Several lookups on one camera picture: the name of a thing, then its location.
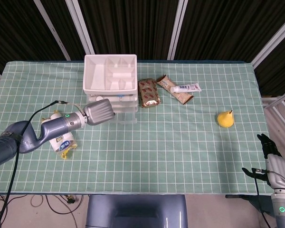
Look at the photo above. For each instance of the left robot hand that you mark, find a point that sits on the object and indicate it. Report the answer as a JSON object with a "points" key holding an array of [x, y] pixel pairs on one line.
{"points": [[99, 112]]}

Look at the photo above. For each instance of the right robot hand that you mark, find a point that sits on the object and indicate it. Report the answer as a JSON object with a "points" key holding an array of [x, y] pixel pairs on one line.
{"points": [[279, 171]]}

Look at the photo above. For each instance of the clear plastic drawer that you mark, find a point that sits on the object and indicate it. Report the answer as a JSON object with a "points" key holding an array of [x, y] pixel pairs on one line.
{"points": [[126, 116]]}

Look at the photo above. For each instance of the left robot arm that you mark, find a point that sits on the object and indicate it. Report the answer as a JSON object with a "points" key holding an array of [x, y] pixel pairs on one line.
{"points": [[57, 127]]}

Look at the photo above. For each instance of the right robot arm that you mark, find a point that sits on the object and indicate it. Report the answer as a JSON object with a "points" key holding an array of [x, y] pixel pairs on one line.
{"points": [[283, 213]]}

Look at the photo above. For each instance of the white plastic drawer cabinet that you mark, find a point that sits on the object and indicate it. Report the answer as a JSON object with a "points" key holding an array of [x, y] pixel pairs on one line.
{"points": [[109, 73]]}

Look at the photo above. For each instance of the blue binder clip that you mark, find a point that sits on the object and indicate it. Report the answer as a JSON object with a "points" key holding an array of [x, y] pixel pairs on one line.
{"points": [[120, 97]]}

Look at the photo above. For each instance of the gold red snack package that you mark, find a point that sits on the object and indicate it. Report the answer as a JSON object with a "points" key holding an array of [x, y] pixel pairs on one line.
{"points": [[149, 93]]}

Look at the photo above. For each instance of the green checked tablecloth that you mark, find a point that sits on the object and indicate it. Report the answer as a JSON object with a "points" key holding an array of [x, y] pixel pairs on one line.
{"points": [[145, 147]]}

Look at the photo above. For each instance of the white metal rack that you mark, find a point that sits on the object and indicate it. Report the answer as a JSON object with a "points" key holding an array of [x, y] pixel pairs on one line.
{"points": [[278, 107]]}

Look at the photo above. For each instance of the yellow pear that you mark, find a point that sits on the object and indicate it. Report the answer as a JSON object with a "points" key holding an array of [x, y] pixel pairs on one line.
{"points": [[225, 120]]}

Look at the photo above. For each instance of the brown snack package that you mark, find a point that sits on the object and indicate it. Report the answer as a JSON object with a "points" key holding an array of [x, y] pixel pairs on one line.
{"points": [[183, 97]]}

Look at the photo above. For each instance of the white toothpaste tube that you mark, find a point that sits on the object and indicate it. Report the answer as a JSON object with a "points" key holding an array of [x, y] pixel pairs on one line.
{"points": [[187, 88]]}

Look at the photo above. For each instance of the black pleated curtain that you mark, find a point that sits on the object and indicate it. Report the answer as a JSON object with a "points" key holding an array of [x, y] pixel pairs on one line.
{"points": [[133, 26]]}

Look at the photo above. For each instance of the grey robot torso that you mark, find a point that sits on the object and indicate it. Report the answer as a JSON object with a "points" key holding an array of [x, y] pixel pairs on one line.
{"points": [[135, 211]]}

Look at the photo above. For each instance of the white frame post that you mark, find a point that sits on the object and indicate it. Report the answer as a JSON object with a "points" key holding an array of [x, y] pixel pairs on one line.
{"points": [[54, 31], [82, 26], [177, 31], [273, 45]]}

